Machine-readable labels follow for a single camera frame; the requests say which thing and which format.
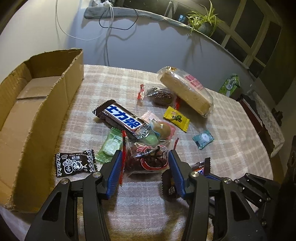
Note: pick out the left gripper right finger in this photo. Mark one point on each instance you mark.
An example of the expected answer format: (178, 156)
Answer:
(194, 187)

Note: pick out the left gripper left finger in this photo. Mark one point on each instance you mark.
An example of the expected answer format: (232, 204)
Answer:
(58, 217)

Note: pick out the small Snickers bar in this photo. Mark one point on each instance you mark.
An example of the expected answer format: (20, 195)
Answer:
(169, 190)

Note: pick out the black white candy packet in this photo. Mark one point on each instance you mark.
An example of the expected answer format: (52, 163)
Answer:
(68, 164)

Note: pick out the teal round candy packet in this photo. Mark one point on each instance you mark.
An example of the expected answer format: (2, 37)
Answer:
(203, 139)

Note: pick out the red packaged dates snack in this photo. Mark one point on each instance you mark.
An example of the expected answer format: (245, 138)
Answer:
(140, 158)

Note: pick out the green round candy packet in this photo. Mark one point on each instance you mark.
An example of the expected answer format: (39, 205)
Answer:
(112, 143)

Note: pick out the packaged braised egg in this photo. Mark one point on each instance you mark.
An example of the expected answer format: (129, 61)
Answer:
(163, 130)

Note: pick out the yellow candy packet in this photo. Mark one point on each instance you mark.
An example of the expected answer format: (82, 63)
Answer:
(176, 118)

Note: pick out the large Snickers bar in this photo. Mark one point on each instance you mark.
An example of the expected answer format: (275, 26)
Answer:
(119, 117)

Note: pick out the packaged bread slice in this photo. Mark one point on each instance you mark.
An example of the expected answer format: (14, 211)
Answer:
(187, 88)

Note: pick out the dark chocolate cake packet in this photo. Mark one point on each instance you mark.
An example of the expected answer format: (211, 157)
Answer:
(157, 95)

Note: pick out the lace covered chair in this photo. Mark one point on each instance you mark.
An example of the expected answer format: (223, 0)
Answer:
(263, 119)

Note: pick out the green tissue box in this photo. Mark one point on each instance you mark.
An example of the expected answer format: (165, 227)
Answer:
(230, 85)

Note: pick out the plaid pink tablecloth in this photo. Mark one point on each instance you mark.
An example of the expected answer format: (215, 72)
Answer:
(137, 210)

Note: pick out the brown cardboard box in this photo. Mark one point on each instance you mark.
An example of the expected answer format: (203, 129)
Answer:
(35, 97)

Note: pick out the potted spider plant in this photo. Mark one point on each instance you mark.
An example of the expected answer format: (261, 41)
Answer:
(205, 24)

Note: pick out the grey windowsill cloth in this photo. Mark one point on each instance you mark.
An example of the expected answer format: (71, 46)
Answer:
(97, 13)

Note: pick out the white power strip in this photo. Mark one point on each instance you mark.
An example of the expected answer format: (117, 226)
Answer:
(102, 3)

